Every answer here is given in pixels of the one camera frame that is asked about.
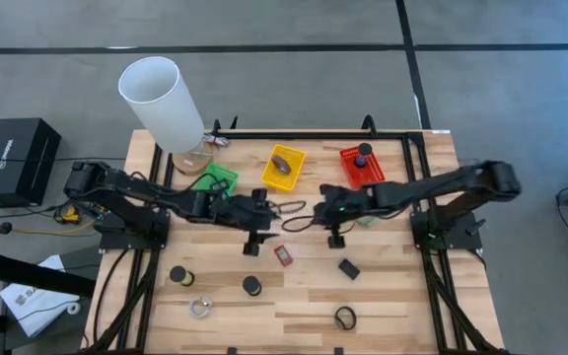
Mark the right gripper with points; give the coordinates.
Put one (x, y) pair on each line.
(348, 204)

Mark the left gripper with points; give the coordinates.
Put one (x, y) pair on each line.
(239, 212)

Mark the small red device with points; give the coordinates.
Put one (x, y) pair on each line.
(283, 255)

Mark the green wristband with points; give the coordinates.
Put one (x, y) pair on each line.
(367, 223)

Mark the black labelled device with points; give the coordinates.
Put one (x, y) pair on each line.
(220, 185)

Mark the small black box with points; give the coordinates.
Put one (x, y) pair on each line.
(349, 268)

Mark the black band loop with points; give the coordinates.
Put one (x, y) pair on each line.
(336, 318)

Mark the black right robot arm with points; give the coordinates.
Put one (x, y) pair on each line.
(437, 185)

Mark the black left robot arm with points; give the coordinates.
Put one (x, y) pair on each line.
(131, 190)

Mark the yellow plastic basket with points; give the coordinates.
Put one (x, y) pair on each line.
(294, 172)

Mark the red plastic basket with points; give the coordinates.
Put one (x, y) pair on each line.
(370, 172)

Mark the green plastic basket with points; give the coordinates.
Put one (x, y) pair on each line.
(210, 175)

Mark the silver metal clip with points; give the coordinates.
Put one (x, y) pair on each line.
(217, 140)

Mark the white tape label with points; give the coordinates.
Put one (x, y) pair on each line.
(440, 131)

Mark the white cylinder shade lamp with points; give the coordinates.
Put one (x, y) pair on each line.
(163, 103)

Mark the yellow black tool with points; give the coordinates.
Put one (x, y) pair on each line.
(69, 215)

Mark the white paper booklet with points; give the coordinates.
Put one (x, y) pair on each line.
(37, 305)

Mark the black desk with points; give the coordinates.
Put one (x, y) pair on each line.
(18, 268)

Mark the black cardboard box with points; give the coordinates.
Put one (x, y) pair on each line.
(22, 158)

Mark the black round plug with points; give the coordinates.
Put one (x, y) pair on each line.
(4, 228)

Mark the black frame bracket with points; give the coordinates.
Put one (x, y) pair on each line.
(369, 123)
(217, 125)

